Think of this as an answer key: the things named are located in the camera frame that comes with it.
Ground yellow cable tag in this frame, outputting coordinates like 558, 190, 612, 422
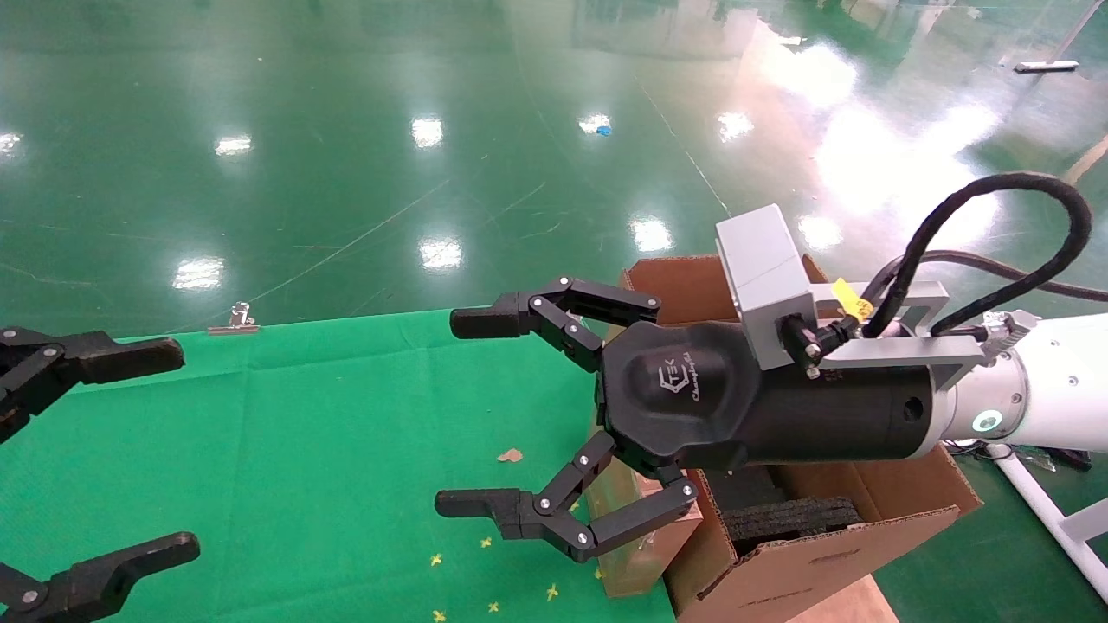
831, 277, 874, 322

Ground grey metal camera bracket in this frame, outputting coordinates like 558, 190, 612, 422
808, 280, 989, 392

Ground small brown cardboard box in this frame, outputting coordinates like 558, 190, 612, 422
586, 450, 705, 600

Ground thin black cable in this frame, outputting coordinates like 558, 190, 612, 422
864, 250, 1108, 304

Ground green table cloth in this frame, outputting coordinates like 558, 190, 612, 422
0, 308, 677, 623

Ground silver metal clip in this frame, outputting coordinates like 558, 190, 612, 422
207, 301, 261, 337

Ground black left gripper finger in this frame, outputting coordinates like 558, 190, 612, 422
0, 531, 202, 623
0, 326, 186, 445

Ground black foam insert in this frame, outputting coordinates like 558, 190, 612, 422
705, 463, 863, 556

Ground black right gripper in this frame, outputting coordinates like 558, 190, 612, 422
434, 276, 942, 564

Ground large open cardboard carton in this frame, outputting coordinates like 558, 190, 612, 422
597, 255, 984, 623

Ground thick black braided cable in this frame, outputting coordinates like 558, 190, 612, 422
857, 171, 1094, 340

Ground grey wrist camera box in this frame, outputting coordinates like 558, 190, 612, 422
715, 204, 820, 372

